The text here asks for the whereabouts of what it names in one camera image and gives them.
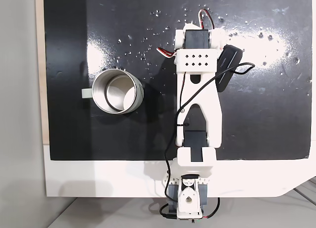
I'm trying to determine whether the grey table clamp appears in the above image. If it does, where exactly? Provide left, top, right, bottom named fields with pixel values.
left=198, top=183, right=209, bottom=209
left=165, top=185, right=179, bottom=211

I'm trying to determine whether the black glossy table mat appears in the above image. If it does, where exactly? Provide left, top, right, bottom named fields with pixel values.
left=43, top=0, right=312, bottom=161

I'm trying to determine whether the black oval camera box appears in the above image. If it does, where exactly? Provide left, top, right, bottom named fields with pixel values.
left=216, top=44, right=244, bottom=93

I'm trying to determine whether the pale green steel mug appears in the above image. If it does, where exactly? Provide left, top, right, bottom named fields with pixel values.
left=81, top=69, right=145, bottom=114

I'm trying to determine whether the beige wooden board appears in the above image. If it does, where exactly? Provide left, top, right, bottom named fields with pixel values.
left=35, top=0, right=51, bottom=146

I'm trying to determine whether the black base cable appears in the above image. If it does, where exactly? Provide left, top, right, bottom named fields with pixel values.
left=206, top=197, right=221, bottom=219
left=159, top=203, right=178, bottom=220

